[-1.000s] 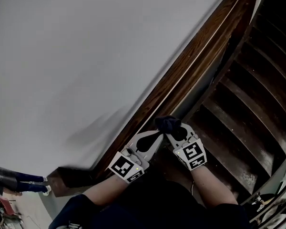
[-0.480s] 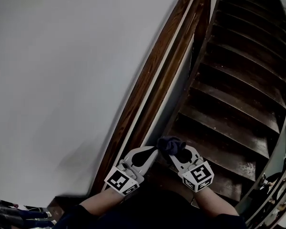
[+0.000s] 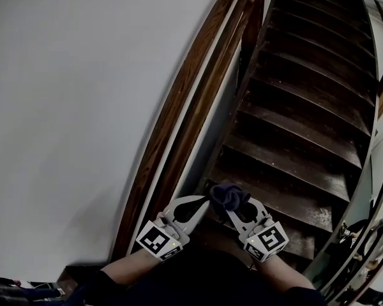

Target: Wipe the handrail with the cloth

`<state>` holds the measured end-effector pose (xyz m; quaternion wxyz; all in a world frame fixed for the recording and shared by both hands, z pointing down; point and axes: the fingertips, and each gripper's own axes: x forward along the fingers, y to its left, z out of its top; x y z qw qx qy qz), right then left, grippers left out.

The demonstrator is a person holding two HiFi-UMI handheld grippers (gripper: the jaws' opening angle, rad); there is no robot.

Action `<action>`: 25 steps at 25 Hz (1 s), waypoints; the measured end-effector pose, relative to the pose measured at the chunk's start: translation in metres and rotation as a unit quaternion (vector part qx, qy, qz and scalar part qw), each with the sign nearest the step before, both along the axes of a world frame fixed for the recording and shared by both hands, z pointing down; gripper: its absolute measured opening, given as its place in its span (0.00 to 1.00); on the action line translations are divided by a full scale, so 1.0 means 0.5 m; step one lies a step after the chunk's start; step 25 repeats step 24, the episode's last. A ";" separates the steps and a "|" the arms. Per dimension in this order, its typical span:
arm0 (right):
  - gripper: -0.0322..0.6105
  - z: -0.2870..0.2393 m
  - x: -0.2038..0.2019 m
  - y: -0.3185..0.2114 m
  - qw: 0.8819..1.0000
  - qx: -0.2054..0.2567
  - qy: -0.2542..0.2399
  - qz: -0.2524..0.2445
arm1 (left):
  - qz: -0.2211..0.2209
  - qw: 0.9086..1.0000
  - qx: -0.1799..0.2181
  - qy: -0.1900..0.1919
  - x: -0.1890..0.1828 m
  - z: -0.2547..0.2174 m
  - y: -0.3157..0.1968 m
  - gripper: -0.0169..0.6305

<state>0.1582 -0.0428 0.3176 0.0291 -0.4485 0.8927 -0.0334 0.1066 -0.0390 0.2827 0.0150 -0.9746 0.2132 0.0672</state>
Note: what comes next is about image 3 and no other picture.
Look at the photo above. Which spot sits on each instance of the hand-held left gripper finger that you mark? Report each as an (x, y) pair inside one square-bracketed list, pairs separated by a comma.
[(198, 219), (185, 199)]

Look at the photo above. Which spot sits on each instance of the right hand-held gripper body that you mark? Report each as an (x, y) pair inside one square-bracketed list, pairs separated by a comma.
[(268, 239)]

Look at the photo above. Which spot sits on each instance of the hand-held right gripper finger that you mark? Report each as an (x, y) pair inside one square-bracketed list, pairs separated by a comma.
[(239, 227), (261, 210)]

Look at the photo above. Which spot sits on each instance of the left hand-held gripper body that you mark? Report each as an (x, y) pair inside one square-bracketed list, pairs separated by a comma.
[(166, 234)]

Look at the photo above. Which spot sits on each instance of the dark blue cloth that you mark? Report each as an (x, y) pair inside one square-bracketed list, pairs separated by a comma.
[(228, 196)]

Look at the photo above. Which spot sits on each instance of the brown wooden handrail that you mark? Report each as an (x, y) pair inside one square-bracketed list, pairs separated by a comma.
[(178, 94)]

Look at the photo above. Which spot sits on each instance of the person's right forearm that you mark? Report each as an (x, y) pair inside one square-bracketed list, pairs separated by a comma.
[(282, 273)]

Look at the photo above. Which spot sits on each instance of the person's left forearm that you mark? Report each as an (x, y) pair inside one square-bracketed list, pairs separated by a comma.
[(131, 265)]

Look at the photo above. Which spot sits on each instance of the person's dark clothing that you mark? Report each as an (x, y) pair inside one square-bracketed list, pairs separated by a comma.
[(194, 282)]

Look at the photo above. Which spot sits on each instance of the dark wooden staircase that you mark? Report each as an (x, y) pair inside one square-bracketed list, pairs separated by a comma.
[(306, 107)]

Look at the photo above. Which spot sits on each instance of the grey fabric pile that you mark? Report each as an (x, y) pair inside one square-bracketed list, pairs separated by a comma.
[(0, 290)]

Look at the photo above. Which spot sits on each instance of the brown wooden wall trim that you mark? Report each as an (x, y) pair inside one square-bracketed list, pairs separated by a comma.
[(207, 91)]

